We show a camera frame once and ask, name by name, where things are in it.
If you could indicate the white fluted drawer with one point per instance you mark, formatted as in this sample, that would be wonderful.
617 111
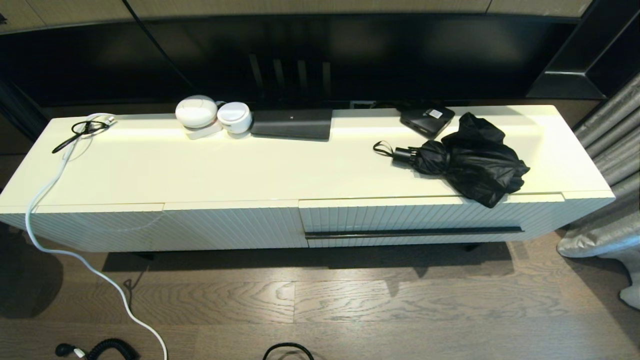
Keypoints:
400 215

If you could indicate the black folding umbrella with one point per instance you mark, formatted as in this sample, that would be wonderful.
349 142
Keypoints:
475 165

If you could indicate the white TV cabinet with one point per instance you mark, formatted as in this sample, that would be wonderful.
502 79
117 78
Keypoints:
250 170

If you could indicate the dark grey flat box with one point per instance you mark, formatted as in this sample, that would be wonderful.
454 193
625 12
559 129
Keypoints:
292 124

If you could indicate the small white round device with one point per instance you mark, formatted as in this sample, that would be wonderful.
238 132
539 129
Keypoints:
235 117

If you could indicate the small black labelled box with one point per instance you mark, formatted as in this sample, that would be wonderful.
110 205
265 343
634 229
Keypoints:
425 122

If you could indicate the large white round device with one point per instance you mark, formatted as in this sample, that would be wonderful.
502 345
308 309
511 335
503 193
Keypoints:
196 112

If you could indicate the black television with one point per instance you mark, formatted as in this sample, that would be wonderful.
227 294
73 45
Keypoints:
400 60

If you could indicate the black shelf unit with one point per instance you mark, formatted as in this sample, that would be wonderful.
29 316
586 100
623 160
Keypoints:
570 80

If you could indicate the grey pleated curtain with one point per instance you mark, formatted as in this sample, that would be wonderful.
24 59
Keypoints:
610 130

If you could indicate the white rounded floor object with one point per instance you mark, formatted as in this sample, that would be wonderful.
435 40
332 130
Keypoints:
631 297

